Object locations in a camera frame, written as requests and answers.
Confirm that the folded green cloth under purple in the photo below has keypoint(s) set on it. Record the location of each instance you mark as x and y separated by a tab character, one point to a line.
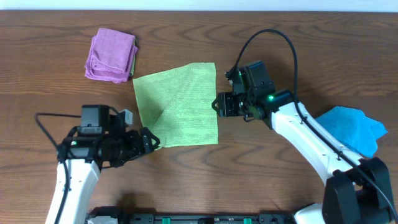
133	60

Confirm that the crumpled blue cloth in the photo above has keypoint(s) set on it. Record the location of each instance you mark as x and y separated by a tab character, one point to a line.
354	129

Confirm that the light green microfiber cloth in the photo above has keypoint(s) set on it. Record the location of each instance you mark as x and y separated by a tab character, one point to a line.
175	105

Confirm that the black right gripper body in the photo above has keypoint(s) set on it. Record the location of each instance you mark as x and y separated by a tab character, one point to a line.
222	104

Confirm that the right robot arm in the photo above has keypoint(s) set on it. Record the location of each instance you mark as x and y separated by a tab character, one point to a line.
357	190

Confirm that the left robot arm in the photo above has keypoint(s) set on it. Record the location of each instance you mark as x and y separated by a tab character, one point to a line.
101	137

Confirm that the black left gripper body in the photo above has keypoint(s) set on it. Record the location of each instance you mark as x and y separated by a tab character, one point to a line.
140	142

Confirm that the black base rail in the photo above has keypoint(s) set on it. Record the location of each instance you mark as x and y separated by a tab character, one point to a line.
119	216

